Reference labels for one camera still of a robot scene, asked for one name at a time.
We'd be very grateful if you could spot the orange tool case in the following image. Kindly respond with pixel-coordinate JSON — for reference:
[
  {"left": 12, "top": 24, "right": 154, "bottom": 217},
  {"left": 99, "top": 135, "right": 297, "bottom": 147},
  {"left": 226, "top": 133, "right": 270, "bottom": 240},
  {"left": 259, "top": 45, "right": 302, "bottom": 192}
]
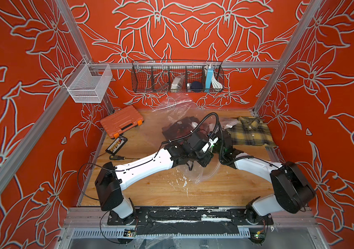
[{"left": 100, "top": 106, "right": 144, "bottom": 139}]

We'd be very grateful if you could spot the black wire wall basket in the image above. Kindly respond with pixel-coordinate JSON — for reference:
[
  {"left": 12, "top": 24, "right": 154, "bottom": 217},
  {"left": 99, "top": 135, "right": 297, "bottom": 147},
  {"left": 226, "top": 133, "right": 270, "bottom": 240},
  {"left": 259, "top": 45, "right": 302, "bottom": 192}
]
[{"left": 131, "top": 59, "right": 225, "bottom": 93}]

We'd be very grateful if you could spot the grey bagged item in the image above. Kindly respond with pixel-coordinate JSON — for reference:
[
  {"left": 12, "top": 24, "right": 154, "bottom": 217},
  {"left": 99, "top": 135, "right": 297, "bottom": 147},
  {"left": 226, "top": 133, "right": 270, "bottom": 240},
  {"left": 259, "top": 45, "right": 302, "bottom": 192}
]
[{"left": 170, "top": 75, "right": 185, "bottom": 93}]

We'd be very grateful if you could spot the olive plaid shirt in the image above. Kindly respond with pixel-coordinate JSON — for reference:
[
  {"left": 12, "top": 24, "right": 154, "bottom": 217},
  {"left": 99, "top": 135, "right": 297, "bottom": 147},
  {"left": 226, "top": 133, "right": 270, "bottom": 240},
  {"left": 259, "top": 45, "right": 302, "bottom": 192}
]
[{"left": 227, "top": 116, "right": 276, "bottom": 147}]

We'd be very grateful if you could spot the black screwdriver bit holder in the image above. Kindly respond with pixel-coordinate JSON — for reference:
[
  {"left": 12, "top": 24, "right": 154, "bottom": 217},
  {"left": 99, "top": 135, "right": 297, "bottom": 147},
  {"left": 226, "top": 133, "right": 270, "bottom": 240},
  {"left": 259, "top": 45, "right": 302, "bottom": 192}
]
[{"left": 105, "top": 136, "right": 128, "bottom": 156}]

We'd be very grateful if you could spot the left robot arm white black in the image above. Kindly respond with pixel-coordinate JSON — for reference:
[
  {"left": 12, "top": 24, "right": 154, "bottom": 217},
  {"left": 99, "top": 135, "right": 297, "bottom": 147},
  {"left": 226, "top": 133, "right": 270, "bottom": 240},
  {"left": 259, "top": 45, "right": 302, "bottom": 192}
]
[{"left": 95, "top": 138, "right": 218, "bottom": 219}]

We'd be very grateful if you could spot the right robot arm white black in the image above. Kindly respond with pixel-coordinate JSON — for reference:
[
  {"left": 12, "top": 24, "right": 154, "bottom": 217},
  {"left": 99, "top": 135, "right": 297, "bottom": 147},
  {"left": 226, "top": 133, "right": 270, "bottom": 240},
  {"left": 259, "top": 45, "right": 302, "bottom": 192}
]
[{"left": 211, "top": 130, "right": 316, "bottom": 225}]

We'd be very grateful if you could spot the clear plastic vacuum bag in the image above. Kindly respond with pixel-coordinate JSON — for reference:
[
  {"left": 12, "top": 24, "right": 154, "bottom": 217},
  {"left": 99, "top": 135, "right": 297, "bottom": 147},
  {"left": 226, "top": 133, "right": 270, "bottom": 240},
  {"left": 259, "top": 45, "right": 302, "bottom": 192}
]
[{"left": 133, "top": 98, "right": 242, "bottom": 178}]

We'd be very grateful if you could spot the white cable duct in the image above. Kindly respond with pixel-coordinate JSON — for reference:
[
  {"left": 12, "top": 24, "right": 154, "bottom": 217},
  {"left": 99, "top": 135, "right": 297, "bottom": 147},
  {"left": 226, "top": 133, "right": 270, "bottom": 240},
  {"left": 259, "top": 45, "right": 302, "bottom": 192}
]
[{"left": 71, "top": 228, "right": 251, "bottom": 239}]

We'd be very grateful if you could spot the white cable bundle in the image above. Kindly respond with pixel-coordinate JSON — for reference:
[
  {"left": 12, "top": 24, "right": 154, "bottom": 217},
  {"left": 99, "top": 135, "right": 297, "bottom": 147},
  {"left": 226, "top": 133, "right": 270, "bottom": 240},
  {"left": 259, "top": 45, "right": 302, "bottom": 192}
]
[{"left": 212, "top": 73, "right": 224, "bottom": 91}]

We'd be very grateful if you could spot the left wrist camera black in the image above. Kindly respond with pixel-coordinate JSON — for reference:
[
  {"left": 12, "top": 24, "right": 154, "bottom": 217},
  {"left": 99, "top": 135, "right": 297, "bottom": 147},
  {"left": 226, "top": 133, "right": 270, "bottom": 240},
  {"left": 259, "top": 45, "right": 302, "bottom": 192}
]
[{"left": 187, "top": 130, "right": 219, "bottom": 154}]

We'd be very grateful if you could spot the dark blue round object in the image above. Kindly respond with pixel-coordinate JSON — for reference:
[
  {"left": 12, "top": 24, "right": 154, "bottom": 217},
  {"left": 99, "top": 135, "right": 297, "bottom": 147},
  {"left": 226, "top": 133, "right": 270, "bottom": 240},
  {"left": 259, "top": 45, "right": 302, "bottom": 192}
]
[{"left": 190, "top": 81, "right": 204, "bottom": 93}]

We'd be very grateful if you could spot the black yellow screwdriver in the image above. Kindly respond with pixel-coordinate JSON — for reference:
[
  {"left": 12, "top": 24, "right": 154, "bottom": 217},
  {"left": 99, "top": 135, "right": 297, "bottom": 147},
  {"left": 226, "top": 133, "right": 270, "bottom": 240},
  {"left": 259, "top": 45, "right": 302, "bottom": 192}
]
[{"left": 109, "top": 155, "right": 138, "bottom": 161}]

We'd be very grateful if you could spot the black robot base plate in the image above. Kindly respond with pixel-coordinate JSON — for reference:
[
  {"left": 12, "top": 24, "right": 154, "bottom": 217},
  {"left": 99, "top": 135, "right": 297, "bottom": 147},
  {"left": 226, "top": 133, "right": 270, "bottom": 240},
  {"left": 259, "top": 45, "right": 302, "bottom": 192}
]
[{"left": 106, "top": 206, "right": 274, "bottom": 235}]

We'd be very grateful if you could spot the clear plastic wall bin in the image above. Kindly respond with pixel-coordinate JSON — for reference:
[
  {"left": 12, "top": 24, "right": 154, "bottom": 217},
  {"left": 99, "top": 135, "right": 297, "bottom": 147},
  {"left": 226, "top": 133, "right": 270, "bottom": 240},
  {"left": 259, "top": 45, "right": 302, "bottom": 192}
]
[{"left": 65, "top": 64, "right": 113, "bottom": 103}]

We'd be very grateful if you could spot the light blue box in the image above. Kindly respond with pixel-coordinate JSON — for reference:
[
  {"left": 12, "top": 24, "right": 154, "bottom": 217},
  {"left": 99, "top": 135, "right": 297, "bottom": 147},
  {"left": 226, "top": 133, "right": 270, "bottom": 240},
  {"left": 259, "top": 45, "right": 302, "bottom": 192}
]
[{"left": 204, "top": 67, "right": 213, "bottom": 92}]

